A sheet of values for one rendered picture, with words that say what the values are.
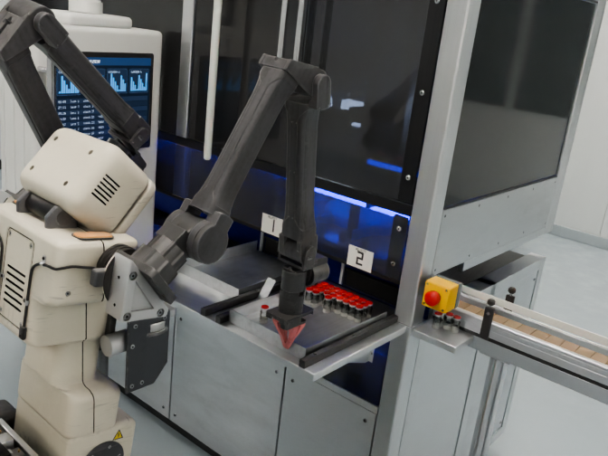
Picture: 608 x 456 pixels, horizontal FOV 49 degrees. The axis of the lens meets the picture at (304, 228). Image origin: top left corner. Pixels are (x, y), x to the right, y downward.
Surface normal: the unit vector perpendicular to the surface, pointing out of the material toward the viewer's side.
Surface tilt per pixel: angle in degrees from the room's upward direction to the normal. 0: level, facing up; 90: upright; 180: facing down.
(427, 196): 90
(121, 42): 90
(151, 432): 0
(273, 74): 59
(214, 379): 90
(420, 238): 90
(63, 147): 48
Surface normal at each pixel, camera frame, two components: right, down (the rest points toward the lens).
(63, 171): -0.42, -0.53
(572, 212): -0.64, 0.16
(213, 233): 0.75, 0.31
